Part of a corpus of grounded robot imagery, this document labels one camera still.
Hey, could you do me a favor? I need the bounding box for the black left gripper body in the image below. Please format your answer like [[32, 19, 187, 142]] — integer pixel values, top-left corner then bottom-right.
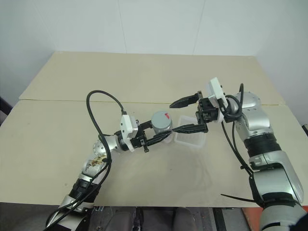
[[130, 124, 149, 154]]

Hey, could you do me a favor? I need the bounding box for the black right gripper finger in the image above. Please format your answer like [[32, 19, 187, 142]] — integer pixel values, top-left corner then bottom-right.
[[172, 123, 209, 135], [169, 92, 201, 109]]

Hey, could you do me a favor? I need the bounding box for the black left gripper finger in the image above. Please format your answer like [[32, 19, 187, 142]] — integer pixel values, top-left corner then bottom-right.
[[137, 120, 154, 132], [144, 130, 174, 146]]

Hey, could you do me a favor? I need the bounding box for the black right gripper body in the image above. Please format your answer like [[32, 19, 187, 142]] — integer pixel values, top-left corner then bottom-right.
[[195, 90, 221, 125]]

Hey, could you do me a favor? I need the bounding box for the clear jar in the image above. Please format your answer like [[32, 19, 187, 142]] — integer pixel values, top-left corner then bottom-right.
[[153, 123, 174, 144]]

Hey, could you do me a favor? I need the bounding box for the clear plastic box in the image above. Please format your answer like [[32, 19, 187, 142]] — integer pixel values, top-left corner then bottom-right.
[[173, 115, 207, 148]]

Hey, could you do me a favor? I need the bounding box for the grey jar lid red mark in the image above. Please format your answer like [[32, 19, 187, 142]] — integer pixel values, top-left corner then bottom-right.
[[151, 111, 174, 130]]

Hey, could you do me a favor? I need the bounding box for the black vertical bar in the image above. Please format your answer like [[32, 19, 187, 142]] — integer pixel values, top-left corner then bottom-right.
[[213, 207, 227, 231]]

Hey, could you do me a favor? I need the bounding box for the orange-red block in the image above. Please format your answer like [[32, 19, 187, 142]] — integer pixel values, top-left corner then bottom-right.
[[240, 207, 263, 231]]

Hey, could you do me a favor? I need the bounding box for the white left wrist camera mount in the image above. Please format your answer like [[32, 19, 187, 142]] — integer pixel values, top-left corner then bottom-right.
[[119, 115, 140, 153]]

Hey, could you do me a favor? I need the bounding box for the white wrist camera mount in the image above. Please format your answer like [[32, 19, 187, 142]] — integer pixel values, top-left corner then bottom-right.
[[119, 115, 140, 153], [205, 77, 229, 124]]

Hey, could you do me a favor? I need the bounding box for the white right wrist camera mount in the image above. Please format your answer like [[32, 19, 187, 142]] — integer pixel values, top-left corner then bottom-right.
[[205, 77, 229, 124]]

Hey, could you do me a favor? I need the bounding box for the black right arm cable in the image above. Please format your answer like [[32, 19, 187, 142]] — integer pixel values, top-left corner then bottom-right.
[[220, 83, 265, 207]]

